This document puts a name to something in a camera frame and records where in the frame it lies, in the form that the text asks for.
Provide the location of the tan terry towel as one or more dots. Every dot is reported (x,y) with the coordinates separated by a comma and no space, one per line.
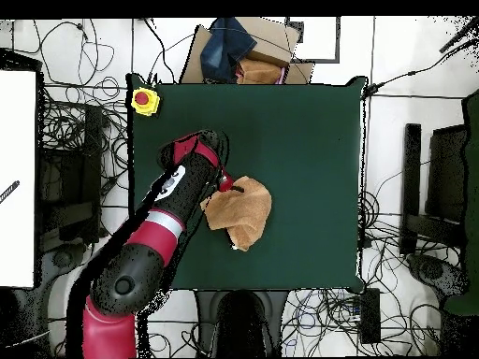
(243,213)

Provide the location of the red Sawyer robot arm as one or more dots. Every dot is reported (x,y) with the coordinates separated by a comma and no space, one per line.
(157,239)

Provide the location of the dark green table cloth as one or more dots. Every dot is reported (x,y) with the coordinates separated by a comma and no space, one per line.
(307,149)

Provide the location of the tan towel in box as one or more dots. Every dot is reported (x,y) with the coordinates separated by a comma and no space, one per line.
(258,73)

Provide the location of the yellow emergency stop button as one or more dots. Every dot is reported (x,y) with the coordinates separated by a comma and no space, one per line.
(142,98)

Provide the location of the blue denim jeans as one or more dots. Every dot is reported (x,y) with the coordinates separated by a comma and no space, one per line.
(224,48)

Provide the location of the black equipment rack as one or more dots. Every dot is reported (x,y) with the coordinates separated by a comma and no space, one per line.
(91,149)

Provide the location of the brown cardboard box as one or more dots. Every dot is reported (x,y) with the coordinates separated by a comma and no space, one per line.
(271,41)

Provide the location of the long black floor bar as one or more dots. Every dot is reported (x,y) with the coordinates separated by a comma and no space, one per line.
(411,179)

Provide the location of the grey stand base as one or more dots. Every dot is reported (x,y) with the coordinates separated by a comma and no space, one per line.
(61,258)
(434,273)

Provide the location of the black power strip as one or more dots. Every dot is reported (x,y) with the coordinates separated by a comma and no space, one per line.
(370,318)

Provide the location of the black panel stand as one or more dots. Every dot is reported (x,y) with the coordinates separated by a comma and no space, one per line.
(447,168)

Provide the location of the green cloth on stand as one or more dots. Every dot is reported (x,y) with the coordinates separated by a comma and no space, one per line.
(472,187)

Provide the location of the black rectangular floor frame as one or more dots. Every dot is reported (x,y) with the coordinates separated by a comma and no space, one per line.
(322,61)

